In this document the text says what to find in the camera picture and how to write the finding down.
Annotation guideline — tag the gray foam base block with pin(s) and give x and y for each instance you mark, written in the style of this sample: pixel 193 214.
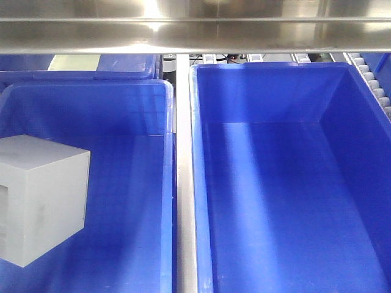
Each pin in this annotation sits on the gray foam base block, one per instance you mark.
pixel 43 196

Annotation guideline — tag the blue target bin right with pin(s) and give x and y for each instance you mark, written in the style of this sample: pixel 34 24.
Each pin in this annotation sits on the blue target bin right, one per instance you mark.
pixel 291 179

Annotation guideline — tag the blue target bin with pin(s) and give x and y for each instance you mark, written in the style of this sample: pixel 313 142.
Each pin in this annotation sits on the blue target bin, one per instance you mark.
pixel 291 179
pixel 126 244

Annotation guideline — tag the blue target bin left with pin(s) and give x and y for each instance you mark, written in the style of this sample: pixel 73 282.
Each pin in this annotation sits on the blue target bin left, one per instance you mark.
pixel 126 244

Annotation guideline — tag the blue bin behind left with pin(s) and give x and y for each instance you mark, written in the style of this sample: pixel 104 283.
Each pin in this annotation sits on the blue bin behind left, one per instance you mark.
pixel 65 67

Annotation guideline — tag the white roller track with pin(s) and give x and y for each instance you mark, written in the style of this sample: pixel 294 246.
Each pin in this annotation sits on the white roller track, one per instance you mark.
pixel 368 76

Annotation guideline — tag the steel shelf beam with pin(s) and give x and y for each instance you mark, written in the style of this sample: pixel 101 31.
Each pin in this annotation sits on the steel shelf beam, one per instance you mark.
pixel 97 27

